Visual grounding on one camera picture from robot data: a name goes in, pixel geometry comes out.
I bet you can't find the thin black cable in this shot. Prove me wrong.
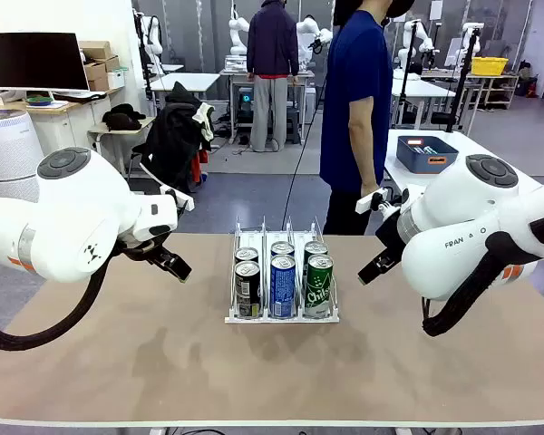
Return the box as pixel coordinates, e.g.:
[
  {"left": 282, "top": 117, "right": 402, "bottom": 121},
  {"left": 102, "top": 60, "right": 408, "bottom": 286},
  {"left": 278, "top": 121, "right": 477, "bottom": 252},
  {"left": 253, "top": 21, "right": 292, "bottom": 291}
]
[{"left": 281, "top": 67, "right": 330, "bottom": 227}]

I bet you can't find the black bag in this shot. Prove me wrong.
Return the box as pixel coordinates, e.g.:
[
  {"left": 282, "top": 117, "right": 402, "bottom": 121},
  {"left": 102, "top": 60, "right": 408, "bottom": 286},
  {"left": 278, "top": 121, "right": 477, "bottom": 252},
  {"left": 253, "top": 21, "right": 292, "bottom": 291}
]
[{"left": 102, "top": 102, "right": 147, "bottom": 132}]

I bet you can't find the blue plastic bin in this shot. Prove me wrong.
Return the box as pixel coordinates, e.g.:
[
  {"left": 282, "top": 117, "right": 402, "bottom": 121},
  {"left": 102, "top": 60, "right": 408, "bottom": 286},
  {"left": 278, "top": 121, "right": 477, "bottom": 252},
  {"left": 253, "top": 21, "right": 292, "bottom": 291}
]
[{"left": 395, "top": 135, "right": 460, "bottom": 175}]

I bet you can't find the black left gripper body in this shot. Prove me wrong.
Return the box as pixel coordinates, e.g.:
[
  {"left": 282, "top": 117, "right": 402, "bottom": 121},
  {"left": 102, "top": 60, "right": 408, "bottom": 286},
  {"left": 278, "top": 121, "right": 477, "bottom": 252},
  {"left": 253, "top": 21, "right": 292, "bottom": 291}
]
[{"left": 115, "top": 234, "right": 176, "bottom": 268}]

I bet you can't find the small white rolling table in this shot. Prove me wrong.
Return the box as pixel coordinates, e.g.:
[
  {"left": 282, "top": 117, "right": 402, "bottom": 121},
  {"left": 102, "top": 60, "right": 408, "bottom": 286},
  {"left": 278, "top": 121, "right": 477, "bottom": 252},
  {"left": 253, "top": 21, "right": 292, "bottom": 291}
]
[{"left": 87, "top": 116, "right": 158, "bottom": 158}]

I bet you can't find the black right arm cable sleeve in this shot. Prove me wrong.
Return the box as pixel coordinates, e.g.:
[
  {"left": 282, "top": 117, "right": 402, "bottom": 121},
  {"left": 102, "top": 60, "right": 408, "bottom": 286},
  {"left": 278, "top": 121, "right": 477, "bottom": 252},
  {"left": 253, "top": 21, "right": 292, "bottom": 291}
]
[{"left": 420, "top": 210, "right": 544, "bottom": 338}]

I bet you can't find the white cloth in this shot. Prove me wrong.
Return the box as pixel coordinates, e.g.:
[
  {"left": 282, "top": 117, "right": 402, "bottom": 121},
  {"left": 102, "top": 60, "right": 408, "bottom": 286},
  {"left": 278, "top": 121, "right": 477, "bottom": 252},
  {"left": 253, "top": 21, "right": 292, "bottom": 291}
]
[{"left": 192, "top": 101, "right": 217, "bottom": 141}]

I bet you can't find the white wire can dispenser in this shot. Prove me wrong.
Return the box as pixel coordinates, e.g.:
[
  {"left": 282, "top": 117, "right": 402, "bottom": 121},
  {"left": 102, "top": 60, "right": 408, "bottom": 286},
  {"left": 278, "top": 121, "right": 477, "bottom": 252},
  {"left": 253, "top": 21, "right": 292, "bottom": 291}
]
[{"left": 224, "top": 216, "right": 341, "bottom": 325}]

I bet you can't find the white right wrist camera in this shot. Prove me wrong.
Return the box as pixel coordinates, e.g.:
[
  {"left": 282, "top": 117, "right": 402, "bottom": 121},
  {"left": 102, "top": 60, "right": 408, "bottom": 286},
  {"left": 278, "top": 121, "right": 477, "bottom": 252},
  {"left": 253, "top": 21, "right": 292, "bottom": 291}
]
[{"left": 355, "top": 188, "right": 412, "bottom": 217}]

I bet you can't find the black computer monitor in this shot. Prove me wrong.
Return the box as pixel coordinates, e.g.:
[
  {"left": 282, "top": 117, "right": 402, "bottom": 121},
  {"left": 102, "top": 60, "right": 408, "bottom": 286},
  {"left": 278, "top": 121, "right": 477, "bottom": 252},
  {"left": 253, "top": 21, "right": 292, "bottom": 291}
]
[{"left": 0, "top": 32, "right": 91, "bottom": 94}]

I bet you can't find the person's right forearm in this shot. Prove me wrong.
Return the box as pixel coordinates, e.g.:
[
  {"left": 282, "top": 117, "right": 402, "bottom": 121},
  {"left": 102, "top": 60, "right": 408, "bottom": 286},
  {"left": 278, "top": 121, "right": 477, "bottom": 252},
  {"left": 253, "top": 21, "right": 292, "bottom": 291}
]
[{"left": 346, "top": 118, "right": 386, "bottom": 190}]

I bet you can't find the white desk cabinet wood top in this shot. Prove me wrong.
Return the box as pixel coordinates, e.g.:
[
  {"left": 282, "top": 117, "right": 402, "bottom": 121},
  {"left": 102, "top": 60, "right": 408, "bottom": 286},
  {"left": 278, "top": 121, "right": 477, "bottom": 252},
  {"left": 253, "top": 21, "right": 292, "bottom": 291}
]
[{"left": 26, "top": 88, "right": 123, "bottom": 158}]

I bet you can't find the yellow plastic crate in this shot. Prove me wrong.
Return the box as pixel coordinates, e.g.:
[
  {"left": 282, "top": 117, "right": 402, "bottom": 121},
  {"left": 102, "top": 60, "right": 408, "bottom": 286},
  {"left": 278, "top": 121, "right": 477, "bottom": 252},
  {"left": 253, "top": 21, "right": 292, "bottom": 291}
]
[{"left": 470, "top": 56, "right": 510, "bottom": 76}]

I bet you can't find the white side table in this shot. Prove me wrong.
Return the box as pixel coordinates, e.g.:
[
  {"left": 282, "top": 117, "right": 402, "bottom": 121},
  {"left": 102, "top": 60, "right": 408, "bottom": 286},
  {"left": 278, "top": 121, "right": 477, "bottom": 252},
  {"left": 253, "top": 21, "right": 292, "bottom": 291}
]
[{"left": 383, "top": 129, "right": 544, "bottom": 200}]

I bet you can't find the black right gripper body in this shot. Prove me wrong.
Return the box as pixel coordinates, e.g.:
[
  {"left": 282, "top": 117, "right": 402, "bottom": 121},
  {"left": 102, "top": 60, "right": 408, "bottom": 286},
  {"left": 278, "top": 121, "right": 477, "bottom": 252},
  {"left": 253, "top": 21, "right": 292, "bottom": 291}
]
[{"left": 374, "top": 211, "right": 412, "bottom": 264}]

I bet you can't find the grey lab workbench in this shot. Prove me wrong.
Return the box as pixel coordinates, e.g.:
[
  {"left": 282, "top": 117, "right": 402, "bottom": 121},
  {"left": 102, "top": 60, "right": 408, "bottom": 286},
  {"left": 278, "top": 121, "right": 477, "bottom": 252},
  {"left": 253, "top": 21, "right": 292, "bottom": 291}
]
[{"left": 219, "top": 67, "right": 317, "bottom": 146}]

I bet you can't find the white cylindrical air purifier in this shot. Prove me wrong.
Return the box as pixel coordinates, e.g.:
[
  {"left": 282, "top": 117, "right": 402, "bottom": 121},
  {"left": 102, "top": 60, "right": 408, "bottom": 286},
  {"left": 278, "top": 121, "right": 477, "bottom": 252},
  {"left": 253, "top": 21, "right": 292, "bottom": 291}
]
[{"left": 0, "top": 108, "right": 44, "bottom": 204}]

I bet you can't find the white lab table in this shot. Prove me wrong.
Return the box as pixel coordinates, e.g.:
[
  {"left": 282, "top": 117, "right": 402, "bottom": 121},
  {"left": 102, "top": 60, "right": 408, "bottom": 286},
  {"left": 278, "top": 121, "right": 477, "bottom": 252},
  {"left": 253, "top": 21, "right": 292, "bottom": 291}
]
[
  {"left": 391, "top": 79, "right": 457, "bottom": 131},
  {"left": 150, "top": 72, "right": 222, "bottom": 114}
]

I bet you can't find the black tripod pole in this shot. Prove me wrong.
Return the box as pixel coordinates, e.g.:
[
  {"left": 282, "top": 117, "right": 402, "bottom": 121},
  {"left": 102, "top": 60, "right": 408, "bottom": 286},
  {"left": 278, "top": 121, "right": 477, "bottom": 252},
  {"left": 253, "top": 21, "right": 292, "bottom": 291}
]
[
  {"left": 443, "top": 24, "right": 481, "bottom": 135},
  {"left": 396, "top": 20, "right": 422, "bottom": 133}
]

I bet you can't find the red cloth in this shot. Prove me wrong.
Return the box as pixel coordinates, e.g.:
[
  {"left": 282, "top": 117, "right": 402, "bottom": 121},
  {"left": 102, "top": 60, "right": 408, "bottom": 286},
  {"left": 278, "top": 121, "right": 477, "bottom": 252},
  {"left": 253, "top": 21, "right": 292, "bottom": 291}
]
[{"left": 189, "top": 148, "right": 209, "bottom": 183}]

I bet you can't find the computer tower blue light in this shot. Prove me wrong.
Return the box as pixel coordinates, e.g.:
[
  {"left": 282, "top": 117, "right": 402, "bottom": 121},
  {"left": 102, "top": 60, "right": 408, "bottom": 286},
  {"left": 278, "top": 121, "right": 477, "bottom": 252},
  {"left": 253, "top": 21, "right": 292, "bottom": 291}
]
[{"left": 237, "top": 87, "right": 257, "bottom": 131}]

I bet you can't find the black jacket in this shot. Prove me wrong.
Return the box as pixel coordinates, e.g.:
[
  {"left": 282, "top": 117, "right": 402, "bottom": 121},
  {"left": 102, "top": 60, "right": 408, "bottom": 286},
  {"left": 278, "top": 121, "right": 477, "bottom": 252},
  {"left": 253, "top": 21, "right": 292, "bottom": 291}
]
[{"left": 141, "top": 81, "right": 217, "bottom": 194}]

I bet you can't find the black face mask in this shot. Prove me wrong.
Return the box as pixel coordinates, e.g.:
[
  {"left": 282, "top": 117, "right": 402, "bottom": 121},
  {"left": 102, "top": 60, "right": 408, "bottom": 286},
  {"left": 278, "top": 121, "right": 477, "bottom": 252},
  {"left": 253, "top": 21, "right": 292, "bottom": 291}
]
[{"left": 386, "top": 0, "right": 417, "bottom": 19}]

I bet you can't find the wooden shelf table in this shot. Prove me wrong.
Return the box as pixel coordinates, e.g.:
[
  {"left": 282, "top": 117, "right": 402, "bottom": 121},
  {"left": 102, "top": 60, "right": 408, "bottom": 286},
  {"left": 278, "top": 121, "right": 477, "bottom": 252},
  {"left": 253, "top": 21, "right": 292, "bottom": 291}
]
[{"left": 466, "top": 72, "right": 521, "bottom": 110}]

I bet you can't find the person in blue shirt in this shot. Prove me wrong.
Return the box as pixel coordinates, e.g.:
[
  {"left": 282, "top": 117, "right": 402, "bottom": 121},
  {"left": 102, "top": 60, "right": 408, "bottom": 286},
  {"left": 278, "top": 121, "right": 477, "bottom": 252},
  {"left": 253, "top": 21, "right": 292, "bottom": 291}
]
[{"left": 319, "top": 0, "right": 417, "bottom": 236}]

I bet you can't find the black chair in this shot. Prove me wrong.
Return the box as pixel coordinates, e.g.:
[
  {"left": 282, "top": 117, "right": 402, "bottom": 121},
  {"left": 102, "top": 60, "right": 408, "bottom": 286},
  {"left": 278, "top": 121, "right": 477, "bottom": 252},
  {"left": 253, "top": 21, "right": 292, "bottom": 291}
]
[{"left": 125, "top": 143, "right": 164, "bottom": 191}]

